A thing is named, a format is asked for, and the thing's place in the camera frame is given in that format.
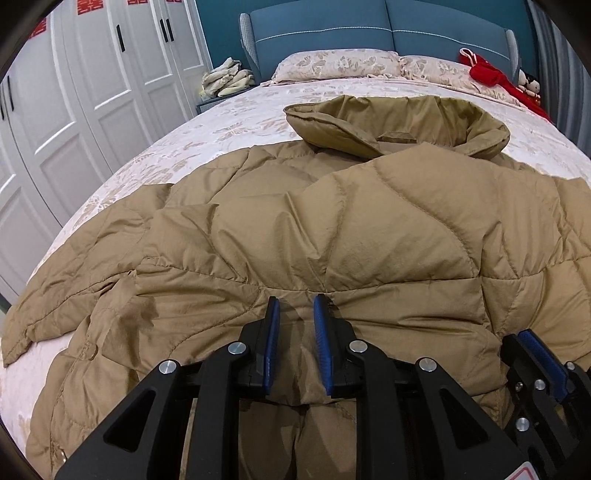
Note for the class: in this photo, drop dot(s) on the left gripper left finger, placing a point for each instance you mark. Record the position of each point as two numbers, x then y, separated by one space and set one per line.
181 421

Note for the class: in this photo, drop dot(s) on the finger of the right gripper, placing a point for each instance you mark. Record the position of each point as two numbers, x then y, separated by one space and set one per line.
539 385

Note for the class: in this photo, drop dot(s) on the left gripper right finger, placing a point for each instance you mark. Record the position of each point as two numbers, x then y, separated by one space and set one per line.
413 420

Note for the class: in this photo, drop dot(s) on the tan quilted down coat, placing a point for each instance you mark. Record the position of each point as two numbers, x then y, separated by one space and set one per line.
406 212

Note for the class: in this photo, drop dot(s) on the grey striped curtain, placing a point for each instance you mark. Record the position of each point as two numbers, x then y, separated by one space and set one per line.
565 82

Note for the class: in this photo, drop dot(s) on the small doll figure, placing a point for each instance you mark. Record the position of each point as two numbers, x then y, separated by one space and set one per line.
529 85

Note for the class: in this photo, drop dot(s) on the red cloth bag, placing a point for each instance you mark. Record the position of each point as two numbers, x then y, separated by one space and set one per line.
487 74

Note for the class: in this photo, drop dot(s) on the right floral pillow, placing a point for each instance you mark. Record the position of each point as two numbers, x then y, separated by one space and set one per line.
451 75

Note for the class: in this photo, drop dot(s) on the floral pillow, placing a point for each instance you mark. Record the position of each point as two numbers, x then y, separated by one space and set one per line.
451 75
318 65

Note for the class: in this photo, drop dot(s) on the blue nightstand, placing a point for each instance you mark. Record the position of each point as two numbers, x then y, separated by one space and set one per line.
204 105

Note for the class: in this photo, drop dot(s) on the white wardrobe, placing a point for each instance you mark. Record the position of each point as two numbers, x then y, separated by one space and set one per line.
96 83

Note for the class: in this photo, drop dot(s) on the left floral pillow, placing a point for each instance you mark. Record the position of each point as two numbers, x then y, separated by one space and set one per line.
318 65

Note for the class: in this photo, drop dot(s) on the blue upholstered headboard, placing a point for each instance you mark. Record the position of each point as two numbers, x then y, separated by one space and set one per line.
271 34

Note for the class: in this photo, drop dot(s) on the cream plush toy pile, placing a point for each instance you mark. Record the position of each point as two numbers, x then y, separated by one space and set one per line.
226 79

